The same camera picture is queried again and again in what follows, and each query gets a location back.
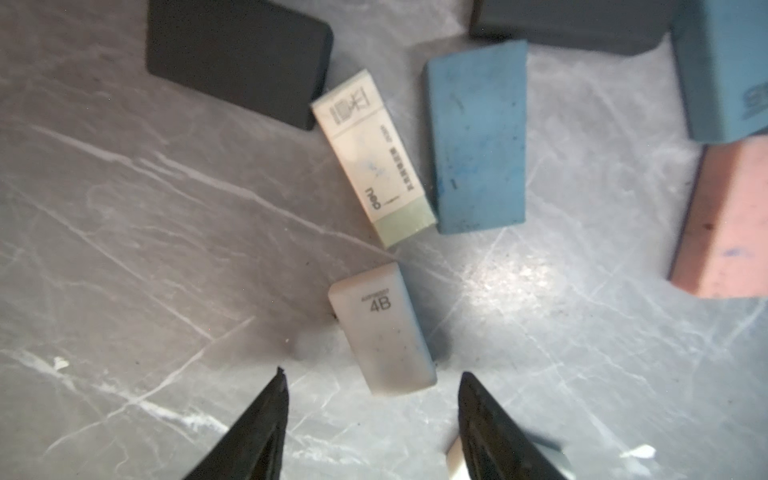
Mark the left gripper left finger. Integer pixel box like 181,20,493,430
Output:
185,368,289,480

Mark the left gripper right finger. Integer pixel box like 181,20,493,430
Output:
458,371,566,480

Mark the white eraser 4B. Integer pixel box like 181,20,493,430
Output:
328,262,437,396

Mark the white eraser low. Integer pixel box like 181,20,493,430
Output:
446,436,576,480

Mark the pink eraser upper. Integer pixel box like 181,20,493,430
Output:
669,135,767,299

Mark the blue eraser middle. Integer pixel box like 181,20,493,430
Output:
425,40,528,235

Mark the white sleeved eraser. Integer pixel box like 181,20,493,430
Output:
311,69,437,248

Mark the dark grey eraser upper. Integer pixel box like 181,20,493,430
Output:
145,1,334,131

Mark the dark grey eraser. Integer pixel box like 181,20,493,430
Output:
469,0,680,56
145,1,334,131

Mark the blue eraser beside dark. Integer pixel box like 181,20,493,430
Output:
671,0,767,144

